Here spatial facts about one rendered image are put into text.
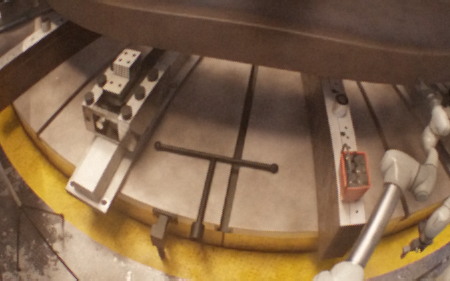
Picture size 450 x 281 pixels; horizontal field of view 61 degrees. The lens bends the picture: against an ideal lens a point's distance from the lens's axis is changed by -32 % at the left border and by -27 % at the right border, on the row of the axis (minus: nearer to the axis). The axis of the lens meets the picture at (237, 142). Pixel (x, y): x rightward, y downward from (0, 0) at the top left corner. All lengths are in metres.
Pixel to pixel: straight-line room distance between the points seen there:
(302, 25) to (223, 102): 0.90
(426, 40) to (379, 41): 0.39
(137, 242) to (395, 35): 1.86
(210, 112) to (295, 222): 0.80
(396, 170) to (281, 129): 1.13
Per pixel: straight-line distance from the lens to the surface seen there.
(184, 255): 2.71
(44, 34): 3.16
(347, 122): 2.46
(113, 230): 2.81
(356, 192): 2.11
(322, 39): 2.22
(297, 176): 2.66
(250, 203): 2.54
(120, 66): 2.43
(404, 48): 2.42
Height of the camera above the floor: 2.46
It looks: 52 degrees down
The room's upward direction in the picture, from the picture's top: 7 degrees clockwise
